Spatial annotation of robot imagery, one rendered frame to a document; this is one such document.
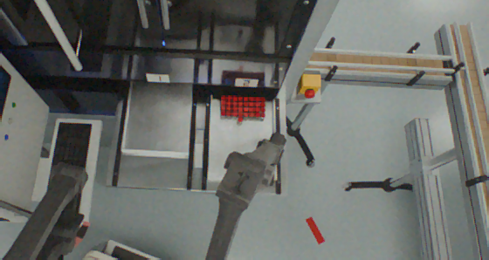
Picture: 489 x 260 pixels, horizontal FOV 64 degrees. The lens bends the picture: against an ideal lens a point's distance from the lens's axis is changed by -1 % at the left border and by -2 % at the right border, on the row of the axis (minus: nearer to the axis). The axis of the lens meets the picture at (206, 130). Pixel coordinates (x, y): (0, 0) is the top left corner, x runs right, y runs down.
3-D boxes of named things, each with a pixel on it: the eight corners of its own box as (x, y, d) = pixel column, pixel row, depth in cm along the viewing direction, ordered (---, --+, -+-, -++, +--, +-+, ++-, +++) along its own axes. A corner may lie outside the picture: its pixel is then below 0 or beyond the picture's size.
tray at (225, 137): (210, 99, 163) (210, 95, 160) (272, 101, 164) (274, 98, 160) (208, 179, 152) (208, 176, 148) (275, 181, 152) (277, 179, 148)
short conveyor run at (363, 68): (286, 85, 171) (294, 66, 156) (285, 54, 176) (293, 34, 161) (441, 93, 171) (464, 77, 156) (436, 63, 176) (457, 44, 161)
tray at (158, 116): (132, 75, 167) (131, 71, 163) (193, 78, 167) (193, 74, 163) (122, 151, 155) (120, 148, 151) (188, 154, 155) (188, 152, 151)
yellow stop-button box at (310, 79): (297, 78, 159) (301, 69, 152) (315, 78, 159) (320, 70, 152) (298, 94, 156) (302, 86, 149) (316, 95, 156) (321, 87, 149)
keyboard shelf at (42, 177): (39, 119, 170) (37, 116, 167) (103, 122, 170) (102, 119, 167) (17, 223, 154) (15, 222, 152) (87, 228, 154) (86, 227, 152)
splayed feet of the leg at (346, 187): (340, 181, 242) (348, 174, 229) (420, 184, 243) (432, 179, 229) (341, 193, 240) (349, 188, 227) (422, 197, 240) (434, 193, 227)
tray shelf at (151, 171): (121, 77, 168) (120, 75, 167) (284, 85, 168) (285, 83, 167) (106, 187, 152) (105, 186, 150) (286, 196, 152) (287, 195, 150)
